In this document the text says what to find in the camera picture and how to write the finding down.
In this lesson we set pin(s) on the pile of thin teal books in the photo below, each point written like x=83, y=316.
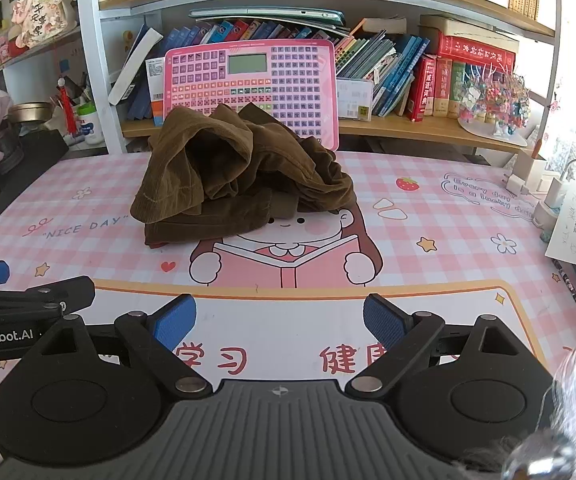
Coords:
x=383, y=70

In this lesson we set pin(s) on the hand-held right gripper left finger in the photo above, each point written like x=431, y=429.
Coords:
x=175, y=322

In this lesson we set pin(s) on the beige thick book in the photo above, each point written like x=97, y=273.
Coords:
x=468, y=27

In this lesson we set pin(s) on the green thick dictionary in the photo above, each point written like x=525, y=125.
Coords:
x=458, y=90

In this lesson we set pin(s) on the clear plastic card box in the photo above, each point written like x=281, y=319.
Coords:
x=354, y=100

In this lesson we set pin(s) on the white side shelf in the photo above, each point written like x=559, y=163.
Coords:
x=27, y=52

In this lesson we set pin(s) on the white bookshelf with wooden shelves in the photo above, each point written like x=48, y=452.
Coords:
x=87, y=60

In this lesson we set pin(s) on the black bag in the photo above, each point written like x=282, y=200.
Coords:
x=22, y=160

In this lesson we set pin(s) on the colourful bead flower ornament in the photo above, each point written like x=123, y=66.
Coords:
x=493, y=100

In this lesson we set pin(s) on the white charger plug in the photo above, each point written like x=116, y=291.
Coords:
x=517, y=184

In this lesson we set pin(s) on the teal laptop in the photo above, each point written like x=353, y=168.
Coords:
x=268, y=15

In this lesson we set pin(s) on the gold lidded tin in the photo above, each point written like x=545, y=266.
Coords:
x=30, y=114

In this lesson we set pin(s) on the pink learning keyboard board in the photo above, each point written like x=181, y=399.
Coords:
x=288, y=80

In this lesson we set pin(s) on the pink printed desk mat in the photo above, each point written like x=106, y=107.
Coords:
x=418, y=270

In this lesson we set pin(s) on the white bottle with green cap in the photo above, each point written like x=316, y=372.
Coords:
x=87, y=125

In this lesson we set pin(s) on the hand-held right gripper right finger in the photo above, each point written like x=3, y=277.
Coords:
x=383, y=320

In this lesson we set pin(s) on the yellowed thick book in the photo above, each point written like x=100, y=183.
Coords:
x=380, y=25

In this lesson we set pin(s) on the red book lying flat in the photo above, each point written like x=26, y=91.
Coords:
x=478, y=52

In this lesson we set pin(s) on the shiny metal bead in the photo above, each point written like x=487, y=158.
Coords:
x=538, y=457

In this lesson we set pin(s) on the thick red dictionary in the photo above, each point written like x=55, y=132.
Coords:
x=423, y=87

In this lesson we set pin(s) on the white power adapter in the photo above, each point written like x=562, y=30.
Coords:
x=559, y=191

